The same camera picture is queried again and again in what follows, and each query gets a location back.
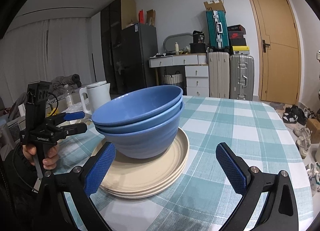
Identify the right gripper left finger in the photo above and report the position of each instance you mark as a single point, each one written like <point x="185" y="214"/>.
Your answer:
<point x="80" y="182"/>

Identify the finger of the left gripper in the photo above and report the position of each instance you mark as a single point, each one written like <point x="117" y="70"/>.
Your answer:
<point x="74" y="129"/>
<point x="62" y="117"/>

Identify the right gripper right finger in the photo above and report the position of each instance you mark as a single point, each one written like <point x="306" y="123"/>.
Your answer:
<point x="279" y="211"/>

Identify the beige plate stack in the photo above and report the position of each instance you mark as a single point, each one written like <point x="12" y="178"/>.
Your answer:
<point x="131" y="178"/>

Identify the large blue bowl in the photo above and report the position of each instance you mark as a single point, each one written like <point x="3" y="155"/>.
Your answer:
<point x="137" y="106"/>

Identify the white electric kettle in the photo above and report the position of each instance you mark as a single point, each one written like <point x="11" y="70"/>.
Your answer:
<point x="98" y="94"/>

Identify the teal plaid tablecloth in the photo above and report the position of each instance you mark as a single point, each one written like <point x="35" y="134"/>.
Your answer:
<point x="210" y="188"/>

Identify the small brown cardboard box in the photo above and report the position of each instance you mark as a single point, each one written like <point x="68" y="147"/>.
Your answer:
<point x="314" y="126"/>

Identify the black refrigerator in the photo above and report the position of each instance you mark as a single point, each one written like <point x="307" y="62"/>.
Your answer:
<point x="139" y="43"/>

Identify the woven laundry basket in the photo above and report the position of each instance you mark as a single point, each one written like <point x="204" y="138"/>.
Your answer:
<point x="176" y="79"/>

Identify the wooden door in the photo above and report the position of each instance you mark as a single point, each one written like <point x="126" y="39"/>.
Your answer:
<point x="280" y="62"/>

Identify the white drawer desk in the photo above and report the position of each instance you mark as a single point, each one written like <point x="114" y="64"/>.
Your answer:
<point x="196" y="72"/>

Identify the silver aluminium suitcase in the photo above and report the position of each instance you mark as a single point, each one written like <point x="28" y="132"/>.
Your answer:
<point x="241" y="77"/>

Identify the beige suitcase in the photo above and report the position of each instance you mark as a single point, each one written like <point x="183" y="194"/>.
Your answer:
<point x="219" y="74"/>

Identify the teal suitcase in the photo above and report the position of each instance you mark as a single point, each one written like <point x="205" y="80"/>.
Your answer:
<point x="218" y="32"/>

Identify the stacked shoe boxes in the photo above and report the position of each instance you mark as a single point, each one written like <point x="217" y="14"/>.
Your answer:
<point x="237" y="41"/>

